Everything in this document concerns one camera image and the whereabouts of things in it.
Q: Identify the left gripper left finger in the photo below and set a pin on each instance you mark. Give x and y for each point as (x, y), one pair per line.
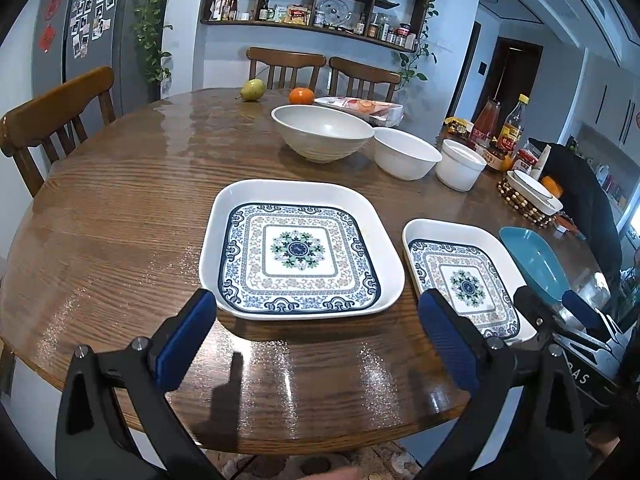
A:
(93, 440)

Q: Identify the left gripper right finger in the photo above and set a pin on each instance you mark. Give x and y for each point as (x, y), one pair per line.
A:
(545, 439)

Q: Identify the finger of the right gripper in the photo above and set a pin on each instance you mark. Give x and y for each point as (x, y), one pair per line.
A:
(591, 319)
(543, 319)

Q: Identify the teal blue plate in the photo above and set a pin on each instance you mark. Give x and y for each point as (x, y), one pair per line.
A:
(537, 263)

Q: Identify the small blue patterned square plate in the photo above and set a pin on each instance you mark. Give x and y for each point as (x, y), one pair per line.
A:
(473, 272)

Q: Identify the small white ramekin bowl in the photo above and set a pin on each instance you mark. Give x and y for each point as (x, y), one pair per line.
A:
(460, 166)

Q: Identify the medium white bowl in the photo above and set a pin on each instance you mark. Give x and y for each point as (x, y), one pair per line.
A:
(402, 155)

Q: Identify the large blue patterned square plate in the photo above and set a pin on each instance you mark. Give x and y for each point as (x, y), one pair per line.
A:
(277, 250)

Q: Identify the large white ribbed bowl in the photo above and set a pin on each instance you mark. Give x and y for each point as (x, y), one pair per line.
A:
(320, 134)

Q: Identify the wooden bead trivet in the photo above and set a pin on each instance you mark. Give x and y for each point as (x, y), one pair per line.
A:
(523, 206)

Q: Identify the white dish on trivet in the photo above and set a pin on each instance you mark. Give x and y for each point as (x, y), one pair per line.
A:
(534, 192)

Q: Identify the dark lid sauce jar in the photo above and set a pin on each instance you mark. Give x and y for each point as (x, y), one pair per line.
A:
(494, 156)

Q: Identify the vinegar bottle yellow cap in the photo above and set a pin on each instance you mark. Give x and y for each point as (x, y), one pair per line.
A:
(513, 126)

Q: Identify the red sauce bottle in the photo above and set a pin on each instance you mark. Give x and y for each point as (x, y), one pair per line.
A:
(486, 122)

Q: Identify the yellow snack packet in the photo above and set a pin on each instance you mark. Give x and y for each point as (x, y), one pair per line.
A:
(461, 128)

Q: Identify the white bread bag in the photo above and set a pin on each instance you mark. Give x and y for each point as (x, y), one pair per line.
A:
(376, 113)

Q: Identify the green plant right of shelf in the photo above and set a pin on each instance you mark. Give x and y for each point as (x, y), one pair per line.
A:
(412, 64)

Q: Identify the wooden chair back right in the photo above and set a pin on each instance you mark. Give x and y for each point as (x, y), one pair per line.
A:
(362, 81)

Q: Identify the wooden chair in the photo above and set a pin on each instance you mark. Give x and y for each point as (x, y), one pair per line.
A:
(283, 66)
(55, 113)
(362, 81)

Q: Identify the orange fruit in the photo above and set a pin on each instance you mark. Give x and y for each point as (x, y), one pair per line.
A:
(301, 96)

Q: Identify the wooden chair back left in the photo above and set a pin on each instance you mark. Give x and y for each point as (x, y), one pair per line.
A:
(283, 66)

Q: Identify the green pear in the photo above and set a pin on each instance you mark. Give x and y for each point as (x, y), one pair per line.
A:
(253, 90)

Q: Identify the grey refrigerator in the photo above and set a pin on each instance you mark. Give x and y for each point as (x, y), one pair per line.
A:
(73, 37)

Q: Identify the hanging green vine plant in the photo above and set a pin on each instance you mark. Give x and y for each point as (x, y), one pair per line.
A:
(149, 26)

